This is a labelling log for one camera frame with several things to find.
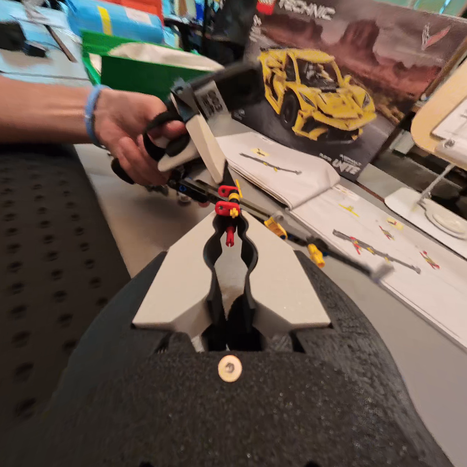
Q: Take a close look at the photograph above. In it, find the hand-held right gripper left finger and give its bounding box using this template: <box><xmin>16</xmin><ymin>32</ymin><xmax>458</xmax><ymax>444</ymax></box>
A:
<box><xmin>131</xmin><ymin>211</ymin><xmax>228</xmax><ymax>352</ymax></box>

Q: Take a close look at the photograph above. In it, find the person's left hand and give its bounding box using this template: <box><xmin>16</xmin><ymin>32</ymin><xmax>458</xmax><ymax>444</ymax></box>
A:
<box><xmin>92</xmin><ymin>88</ymin><xmax>189</xmax><ymax>187</ymax></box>

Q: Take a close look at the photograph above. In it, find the person's left forearm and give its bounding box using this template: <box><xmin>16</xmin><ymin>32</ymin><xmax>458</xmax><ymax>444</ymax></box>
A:
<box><xmin>0</xmin><ymin>75</ymin><xmax>96</xmax><ymax>145</ymax></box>

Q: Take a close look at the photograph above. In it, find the lego instruction booklet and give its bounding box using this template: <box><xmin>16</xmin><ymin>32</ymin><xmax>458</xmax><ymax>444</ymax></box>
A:
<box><xmin>215</xmin><ymin>131</ymin><xmax>467</xmax><ymax>354</ymax></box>

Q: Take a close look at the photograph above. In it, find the blue wristband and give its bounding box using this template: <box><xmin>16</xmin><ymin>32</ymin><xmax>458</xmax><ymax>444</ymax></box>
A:
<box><xmin>84</xmin><ymin>85</ymin><xmax>111</xmax><ymax>149</ymax></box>

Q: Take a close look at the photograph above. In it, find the long grey lego beam assembly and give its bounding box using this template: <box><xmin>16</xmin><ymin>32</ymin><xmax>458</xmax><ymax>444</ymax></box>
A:
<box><xmin>168</xmin><ymin>171</ymin><xmax>395</xmax><ymax>284</ymax></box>

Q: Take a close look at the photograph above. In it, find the black device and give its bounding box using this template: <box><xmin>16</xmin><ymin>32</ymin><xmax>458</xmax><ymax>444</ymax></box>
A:
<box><xmin>0</xmin><ymin>21</ymin><xmax>49</xmax><ymax>58</ymax></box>

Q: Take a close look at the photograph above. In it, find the light blue package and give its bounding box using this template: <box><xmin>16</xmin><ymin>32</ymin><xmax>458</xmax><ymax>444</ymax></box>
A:
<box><xmin>67</xmin><ymin>0</ymin><xmax>165</xmax><ymax>46</ymax></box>

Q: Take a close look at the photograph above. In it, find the white document stand wooden board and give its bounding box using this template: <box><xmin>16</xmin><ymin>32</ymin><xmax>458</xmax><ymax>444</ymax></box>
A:
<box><xmin>384</xmin><ymin>47</ymin><xmax>467</xmax><ymax>260</ymax></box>

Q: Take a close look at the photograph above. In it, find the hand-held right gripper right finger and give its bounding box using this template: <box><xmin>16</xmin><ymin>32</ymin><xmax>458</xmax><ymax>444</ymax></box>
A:
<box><xmin>229</xmin><ymin>211</ymin><xmax>332</xmax><ymax>352</ymax></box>

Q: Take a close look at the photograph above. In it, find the red yellow black lego assembly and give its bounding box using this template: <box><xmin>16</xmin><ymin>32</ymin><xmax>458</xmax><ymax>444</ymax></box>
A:
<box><xmin>214</xmin><ymin>184</ymin><xmax>243</xmax><ymax>249</ymax></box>

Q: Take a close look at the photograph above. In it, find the black lego set box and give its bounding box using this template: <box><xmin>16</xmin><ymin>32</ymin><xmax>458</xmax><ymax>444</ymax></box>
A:
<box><xmin>233</xmin><ymin>0</ymin><xmax>467</xmax><ymax>183</ymax></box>

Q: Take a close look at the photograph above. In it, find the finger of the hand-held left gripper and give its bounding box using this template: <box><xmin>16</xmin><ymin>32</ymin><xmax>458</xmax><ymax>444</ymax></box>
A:
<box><xmin>185</xmin><ymin>112</ymin><xmax>228</xmax><ymax>185</ymax></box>

